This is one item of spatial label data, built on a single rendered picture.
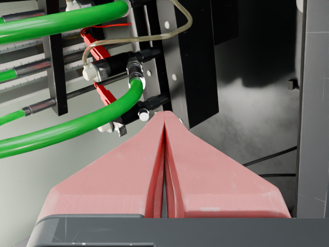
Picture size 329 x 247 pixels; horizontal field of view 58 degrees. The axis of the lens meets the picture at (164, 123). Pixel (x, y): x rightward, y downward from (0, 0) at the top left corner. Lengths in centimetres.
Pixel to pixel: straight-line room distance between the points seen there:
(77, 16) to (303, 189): 36
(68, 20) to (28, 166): 53
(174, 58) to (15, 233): 55
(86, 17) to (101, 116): 8
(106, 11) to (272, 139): 43
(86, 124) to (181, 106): 27
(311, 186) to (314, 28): 21
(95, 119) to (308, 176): 30
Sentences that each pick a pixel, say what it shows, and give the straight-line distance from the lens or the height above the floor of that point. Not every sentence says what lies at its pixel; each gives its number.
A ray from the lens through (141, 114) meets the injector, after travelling 45.
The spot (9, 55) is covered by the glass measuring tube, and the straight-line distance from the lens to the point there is 64.
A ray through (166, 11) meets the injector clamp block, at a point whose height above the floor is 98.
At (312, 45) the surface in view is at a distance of 38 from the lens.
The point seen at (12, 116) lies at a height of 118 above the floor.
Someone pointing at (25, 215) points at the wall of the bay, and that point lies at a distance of 78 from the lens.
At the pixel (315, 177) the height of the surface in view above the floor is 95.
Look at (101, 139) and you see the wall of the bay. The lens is 79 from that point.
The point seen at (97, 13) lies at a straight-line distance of 25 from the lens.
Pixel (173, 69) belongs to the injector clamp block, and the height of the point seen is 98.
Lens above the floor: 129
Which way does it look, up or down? 34 degrees down
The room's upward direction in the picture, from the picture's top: 118 degrees counter-clockwise
